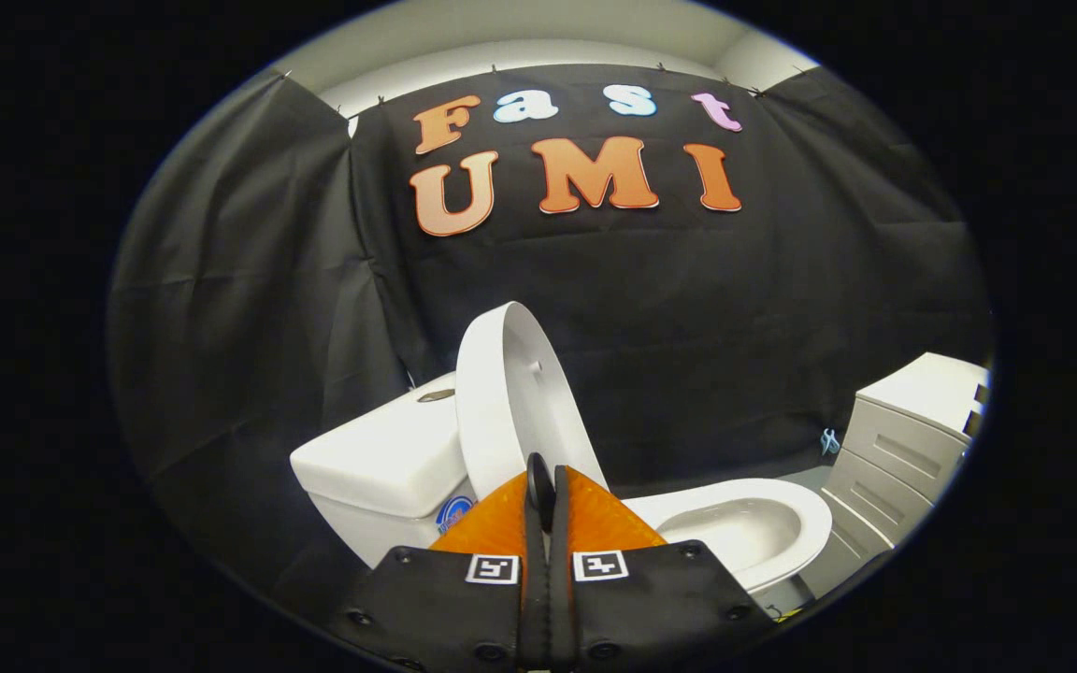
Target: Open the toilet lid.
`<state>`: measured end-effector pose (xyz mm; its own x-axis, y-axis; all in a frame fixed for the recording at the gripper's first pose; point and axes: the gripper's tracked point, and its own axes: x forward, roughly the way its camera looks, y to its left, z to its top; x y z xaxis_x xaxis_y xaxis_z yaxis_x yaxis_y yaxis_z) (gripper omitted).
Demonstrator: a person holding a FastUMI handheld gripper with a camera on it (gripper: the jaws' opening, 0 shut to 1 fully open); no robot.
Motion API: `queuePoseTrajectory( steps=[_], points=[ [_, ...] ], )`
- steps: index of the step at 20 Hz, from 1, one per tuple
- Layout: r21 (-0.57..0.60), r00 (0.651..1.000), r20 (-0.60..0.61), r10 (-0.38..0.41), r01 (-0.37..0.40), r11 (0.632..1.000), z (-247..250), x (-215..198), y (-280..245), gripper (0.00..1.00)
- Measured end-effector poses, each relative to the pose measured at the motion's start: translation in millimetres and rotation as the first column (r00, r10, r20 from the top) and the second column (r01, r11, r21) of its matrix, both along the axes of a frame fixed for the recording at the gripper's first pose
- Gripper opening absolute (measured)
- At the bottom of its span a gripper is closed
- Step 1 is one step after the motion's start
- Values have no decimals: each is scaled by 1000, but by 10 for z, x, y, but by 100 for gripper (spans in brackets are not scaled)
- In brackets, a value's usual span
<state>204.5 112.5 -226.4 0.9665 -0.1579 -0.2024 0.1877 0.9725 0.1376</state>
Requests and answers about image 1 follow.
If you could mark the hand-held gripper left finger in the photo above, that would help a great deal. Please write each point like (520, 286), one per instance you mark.
(535, 579)

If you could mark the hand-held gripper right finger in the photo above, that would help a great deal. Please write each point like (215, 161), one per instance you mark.
(561, 579)

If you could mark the white toilet lid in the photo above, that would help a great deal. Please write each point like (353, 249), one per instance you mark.
(510, 402)

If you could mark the white toilet seat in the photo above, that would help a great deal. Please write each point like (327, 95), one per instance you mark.
(814, 523)

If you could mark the black backdrop cloth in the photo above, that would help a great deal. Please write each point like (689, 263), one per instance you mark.
(688, 327)

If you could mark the small light blue object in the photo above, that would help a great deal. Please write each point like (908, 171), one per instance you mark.
(829, 441)

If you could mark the white drawer cabinet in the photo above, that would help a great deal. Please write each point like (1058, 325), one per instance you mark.
(903, 439)

